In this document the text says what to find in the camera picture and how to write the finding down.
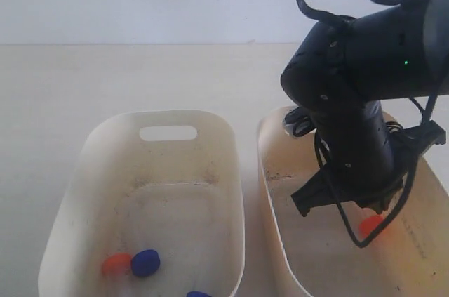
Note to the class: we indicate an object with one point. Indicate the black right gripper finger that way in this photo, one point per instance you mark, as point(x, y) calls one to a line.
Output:
point(309, 196)

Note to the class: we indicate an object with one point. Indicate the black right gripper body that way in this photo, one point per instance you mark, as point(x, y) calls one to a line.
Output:
point(378, 199)

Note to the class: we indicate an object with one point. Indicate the cream plastic bin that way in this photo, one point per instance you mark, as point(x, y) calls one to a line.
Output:
point(314, 256)
point(165, 180)

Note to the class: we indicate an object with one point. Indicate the blue cap bottle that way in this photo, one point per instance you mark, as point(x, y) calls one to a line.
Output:
point(197, 294)
point(145, 263)

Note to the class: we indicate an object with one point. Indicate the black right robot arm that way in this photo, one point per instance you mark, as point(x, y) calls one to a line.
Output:
point(338, 77)

